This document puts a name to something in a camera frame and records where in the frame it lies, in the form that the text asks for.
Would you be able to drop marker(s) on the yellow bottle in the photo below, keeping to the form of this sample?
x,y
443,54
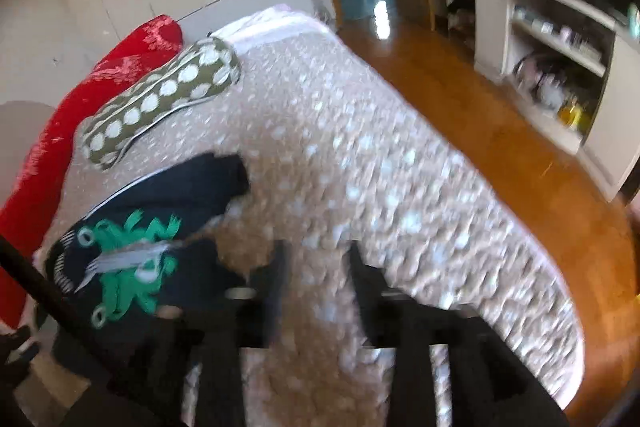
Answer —
x,y
572,111

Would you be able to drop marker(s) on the olive pillow with white dots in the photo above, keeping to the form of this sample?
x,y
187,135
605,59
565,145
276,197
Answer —
x,y
165,94

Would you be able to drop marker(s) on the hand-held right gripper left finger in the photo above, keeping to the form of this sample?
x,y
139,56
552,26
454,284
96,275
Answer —
x,y
272,279

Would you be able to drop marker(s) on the long red bolster pillow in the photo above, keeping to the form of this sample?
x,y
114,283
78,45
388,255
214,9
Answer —
x,y
55,127

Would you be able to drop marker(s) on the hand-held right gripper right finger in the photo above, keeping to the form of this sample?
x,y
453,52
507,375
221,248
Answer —
x,y
361,282

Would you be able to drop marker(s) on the navy striped garment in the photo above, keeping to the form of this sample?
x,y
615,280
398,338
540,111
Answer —
x,y
150,207

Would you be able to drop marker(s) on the beige rounded headboard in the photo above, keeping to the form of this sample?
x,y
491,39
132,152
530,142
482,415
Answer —
x,y
25,127

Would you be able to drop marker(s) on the pink bed sheet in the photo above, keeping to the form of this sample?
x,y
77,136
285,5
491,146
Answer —
x,y
280,24

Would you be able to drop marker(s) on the beige spotted quilted blanket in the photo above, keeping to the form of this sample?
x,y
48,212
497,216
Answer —
x,y
360,147

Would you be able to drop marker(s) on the white open shelf unit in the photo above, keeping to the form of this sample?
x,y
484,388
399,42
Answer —
x,y
615,107

